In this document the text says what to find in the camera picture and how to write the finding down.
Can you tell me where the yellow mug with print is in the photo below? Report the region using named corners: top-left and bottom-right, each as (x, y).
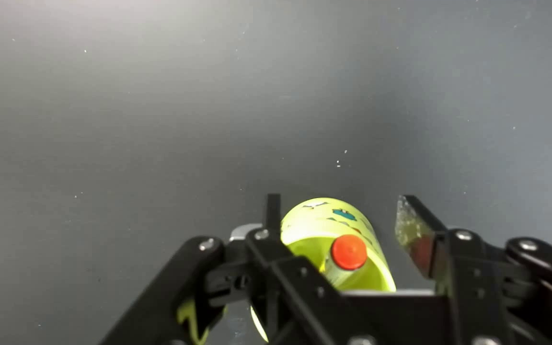
top-left (176, 195), bottom-right (399, 345)

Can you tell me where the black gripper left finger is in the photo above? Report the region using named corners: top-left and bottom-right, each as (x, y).
top-left (100, 191), bottom-right (355, 345)

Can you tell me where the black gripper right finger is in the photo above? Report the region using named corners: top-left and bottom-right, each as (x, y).
top-left (393, 193), bottom-right (552, 345)

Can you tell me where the grey marker with red cap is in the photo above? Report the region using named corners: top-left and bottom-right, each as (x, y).
top-left (318, 232), bottom-right (370, 293)

